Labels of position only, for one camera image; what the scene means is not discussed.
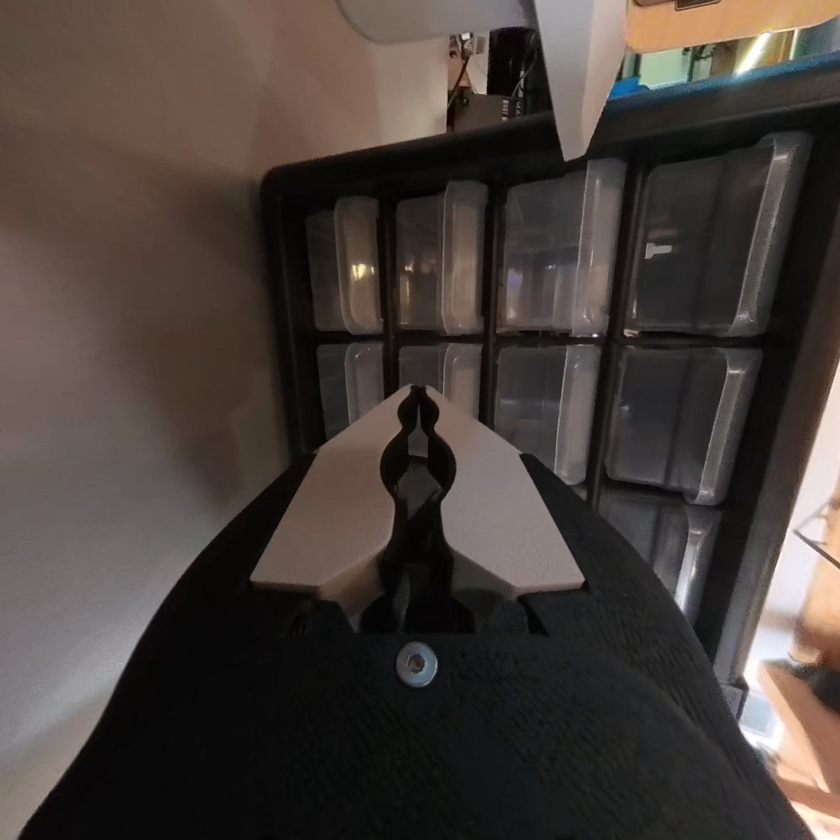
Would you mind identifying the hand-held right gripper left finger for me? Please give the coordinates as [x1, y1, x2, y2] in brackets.
[249, 384, 421, 634]

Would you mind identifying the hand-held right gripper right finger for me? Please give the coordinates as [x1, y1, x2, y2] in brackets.
[419, 387, 586, 601]

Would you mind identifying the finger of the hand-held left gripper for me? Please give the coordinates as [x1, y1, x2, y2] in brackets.
[532, 0, 635, 165]
[335, 0, 532, 45]

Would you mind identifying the set of clear cabinet drawers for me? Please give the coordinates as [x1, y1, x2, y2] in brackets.
[305, 131, 815, 618]

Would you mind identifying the black drawer cabinet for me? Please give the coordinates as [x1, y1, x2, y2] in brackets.
[259, 85, 840, 690]

